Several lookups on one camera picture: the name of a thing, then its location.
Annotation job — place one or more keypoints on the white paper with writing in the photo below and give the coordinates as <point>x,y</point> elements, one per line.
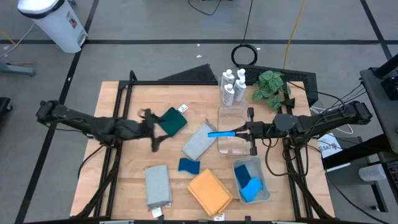
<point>329,146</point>

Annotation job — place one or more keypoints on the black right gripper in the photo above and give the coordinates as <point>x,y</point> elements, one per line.
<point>261,130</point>

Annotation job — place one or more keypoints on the large clear plastic container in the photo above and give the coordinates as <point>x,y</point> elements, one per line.
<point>230,149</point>

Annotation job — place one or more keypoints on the translucent plastic cylinder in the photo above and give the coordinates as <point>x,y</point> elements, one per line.
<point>371,172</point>

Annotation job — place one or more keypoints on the orange folded towel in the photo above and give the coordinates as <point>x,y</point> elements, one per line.
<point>210,191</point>

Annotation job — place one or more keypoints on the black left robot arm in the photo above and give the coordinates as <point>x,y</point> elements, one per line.
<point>93,125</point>

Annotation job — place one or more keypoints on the white plastic cleaner bottle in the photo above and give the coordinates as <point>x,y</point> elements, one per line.
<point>241,74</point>
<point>228,95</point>
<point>228,77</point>
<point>240,89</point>

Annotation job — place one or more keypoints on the grey side desk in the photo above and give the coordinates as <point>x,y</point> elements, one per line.
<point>379,109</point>

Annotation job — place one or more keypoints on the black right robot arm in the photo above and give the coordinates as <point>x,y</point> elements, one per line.
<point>326,122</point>

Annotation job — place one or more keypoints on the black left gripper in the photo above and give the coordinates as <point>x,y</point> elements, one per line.
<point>151,127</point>

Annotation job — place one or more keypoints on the black triangular panel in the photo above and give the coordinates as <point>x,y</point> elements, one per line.
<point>196,74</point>

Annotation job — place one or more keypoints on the black monitor stand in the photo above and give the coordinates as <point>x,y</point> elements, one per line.
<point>390,84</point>

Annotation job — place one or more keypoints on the grey terry towel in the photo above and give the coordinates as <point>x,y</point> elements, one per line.
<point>158,186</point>

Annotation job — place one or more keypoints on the blue wavy-edged sponge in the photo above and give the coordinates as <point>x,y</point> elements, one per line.
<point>242,174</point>
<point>189,165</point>
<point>221,134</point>
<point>251,188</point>

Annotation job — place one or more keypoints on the green potted plant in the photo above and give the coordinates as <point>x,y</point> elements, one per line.
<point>270,82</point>

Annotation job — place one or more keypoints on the grey waffle-weave towel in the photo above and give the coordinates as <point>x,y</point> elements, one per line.
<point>199,143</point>

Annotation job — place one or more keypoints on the dark green folded towel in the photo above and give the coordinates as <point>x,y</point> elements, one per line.
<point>172,122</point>

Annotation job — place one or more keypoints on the black desk beam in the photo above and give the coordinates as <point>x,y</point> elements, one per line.
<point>357,152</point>

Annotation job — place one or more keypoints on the small clear plastic container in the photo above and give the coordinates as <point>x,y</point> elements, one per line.
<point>236,105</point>

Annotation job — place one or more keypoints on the white pedal trash can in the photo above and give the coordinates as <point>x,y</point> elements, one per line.
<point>56,25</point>

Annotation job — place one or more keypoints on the grey rolling stand base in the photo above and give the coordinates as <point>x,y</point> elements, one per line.
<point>18,69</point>

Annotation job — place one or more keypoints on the grey plastic bin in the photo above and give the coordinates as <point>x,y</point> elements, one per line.
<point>264,169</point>

